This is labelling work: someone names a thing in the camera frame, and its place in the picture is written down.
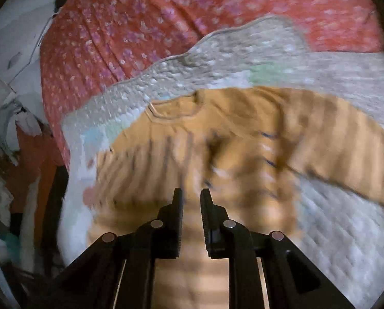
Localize pile of grey white clothes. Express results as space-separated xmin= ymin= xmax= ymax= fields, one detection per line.
xmin=0 ymin=99 xmax=44 ymax=166

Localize yellow striped child sweater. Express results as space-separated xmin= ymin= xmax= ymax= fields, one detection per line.
xmin=84 ymin=87 xmax=384 ymax=308

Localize red floral bed sheet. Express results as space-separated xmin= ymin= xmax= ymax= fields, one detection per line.
xmin=40 ymin=0 xmax=384 ymax=161

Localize orange cloth covered furniture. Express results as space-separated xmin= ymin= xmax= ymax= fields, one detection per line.
xmin=4 ymin=126 xmax=68 ymax=271

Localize quilted heart pattern blanket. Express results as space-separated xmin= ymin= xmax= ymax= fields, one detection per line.
xmin=58 ymin=16 xmax=384 ymax=308

